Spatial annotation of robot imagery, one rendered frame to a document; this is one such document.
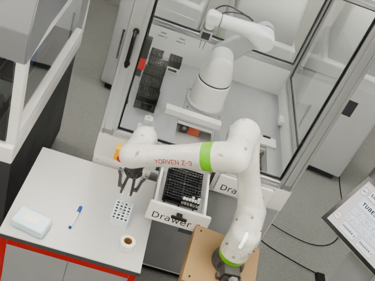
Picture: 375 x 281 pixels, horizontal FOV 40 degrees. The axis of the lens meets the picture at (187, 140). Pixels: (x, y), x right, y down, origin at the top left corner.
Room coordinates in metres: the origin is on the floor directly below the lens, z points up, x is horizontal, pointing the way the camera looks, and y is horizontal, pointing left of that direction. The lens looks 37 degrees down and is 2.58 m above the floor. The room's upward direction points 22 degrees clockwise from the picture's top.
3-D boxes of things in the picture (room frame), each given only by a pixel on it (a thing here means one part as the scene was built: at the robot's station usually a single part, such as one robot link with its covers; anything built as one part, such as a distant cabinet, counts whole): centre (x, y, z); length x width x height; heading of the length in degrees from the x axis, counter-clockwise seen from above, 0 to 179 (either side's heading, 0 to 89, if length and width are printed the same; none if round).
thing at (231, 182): (2.05, -0.36, 0.87); 0.29 x 0.02 x 0.11; 98
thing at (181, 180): (1.89, -0.07, 0.87); 0.22 x 0.18 x 0.06; 8
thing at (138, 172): (1.72, 0.17, 1.02); 0.08 x 0.07 x 0.09; 96
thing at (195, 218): (1.70, -0.09, 0.87); 0.29 x 0.02 x 0.11; 98
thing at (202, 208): (1.90, -0.07, 0.86); 0.40 x 0.26 x 0.06; 8
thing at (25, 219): (1.43, 0.48, 0.78); 0.15 x 0.10 x 0.04; 86
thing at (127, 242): (1.52, 0.07, 0.78); 0.07 x 0.07 x 0.04
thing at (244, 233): (1.57, -0.37, 1.02); 0.16 x 0.13 x 0.19; 176
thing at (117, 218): (1.67, 0.16, 0.78); 0.12 x 0.08 x 0.04; 6
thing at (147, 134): (1.71, 0.17, 1.19); 0.13 x 0.11 x 0.14; 174
